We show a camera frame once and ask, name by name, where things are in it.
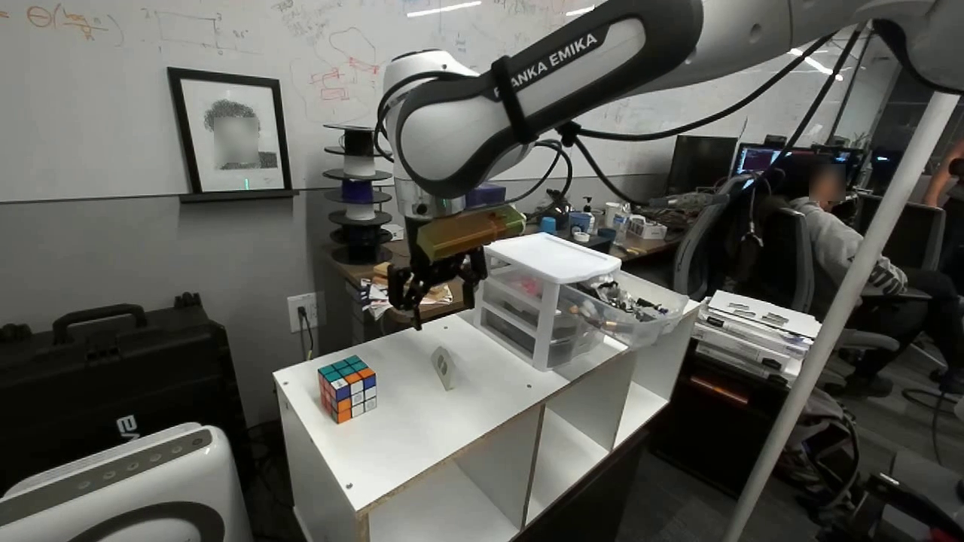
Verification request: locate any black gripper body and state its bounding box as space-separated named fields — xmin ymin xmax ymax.
xmin=389 ymin=242 xmax=491 ymax=314

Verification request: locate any clear drawer full of clutter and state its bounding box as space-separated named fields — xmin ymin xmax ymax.
xmin=561 ymin=275 xmax=702 ymax=356

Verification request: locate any brown wooden desk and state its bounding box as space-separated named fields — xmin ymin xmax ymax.
xmin=327 ymin=223 xmax=688 ymax=339

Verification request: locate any purple box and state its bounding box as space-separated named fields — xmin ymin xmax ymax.
xmin=467 ymin=180 xmax=509 ymax=211

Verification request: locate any stack of black spools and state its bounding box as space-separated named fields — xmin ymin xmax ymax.
xmin=319 ymin=119 xmax=398 ymax=268

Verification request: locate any Rubik's cube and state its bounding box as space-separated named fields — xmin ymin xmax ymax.
xmin=312 ymin=353 xmax=381 ymax=427

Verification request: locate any white shelf cabinet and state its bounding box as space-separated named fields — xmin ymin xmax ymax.
xmin=268 ymin=270 xmax=702 ymax=542

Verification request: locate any black framed portrait picture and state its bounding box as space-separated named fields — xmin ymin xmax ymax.
xmin=162 ymin=65 xmax=295 ymax=198

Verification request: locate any white air purifier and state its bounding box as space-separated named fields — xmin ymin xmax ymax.
xmin=0 ymin=419 xmax=256 ymax=542

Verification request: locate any dark computer monitor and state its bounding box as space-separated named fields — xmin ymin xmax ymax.
xmin=666 ymin=132 xmax=742 ymax=198

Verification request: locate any black hard carrying case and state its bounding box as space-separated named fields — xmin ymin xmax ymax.
xmin=0 ymin=293 xmax=250 ymax=492

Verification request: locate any stack of white papers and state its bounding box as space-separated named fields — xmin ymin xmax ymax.
xmin=689 ymin=287 xmax=826 ymax=380

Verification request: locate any person in office chair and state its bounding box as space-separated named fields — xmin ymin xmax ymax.
xmin=672 ymin=172 xmax=906 ymax=394

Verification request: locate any lit computer monitor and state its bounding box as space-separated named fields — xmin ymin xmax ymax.
xmin=733 ymin=141 xmax=807 ymax=182

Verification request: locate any large white whiteboard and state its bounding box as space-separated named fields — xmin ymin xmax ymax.
xmin=0 ymin=0 xmax=906 ymax=203

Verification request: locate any seated person in grey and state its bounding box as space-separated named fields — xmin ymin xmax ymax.
xmin=781 ymin=146 xmax=964 ymax=400

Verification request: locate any white tripod pole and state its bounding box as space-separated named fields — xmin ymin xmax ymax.
xmin=721 ymin=88 xmax=964 ymax=542

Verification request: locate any black backpack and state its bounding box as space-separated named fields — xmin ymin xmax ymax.
xmin=781 ymin=394 xmax=906 ymax=522

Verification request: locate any tan wrist camera box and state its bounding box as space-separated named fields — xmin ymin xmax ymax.
xmin=403 ymin=203 xmax=531 ymax=266

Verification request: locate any white wall outlet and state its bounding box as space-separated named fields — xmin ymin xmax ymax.
xmin=283 ymin=290 xmax=326 ymax=333

